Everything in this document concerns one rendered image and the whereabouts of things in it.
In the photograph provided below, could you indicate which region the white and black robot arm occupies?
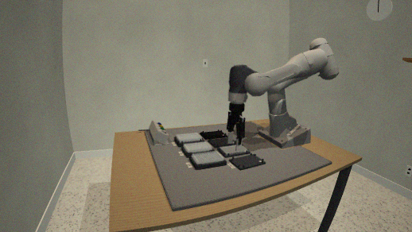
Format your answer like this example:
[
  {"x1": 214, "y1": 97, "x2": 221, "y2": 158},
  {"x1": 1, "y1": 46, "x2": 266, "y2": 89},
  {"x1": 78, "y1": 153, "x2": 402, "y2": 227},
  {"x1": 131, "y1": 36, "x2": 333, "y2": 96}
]
[{"x1": 228, "y1": 38, "x2": 339, "y2": 137}]

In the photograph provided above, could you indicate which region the grey button panel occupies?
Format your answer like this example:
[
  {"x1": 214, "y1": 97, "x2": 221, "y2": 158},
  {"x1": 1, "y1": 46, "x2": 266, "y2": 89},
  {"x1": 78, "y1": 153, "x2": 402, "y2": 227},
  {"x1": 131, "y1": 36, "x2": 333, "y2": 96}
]
[{"x1": 148, "y1": 120, "x2": 169, "y2": 146}]

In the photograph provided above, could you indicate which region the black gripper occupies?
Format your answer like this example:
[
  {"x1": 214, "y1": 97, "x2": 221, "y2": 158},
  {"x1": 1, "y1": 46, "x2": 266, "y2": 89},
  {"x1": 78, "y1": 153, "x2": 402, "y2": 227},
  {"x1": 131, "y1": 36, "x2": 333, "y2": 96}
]
[{"x1": 227, "y1": 103, "x2": 246, "y2": 151}]

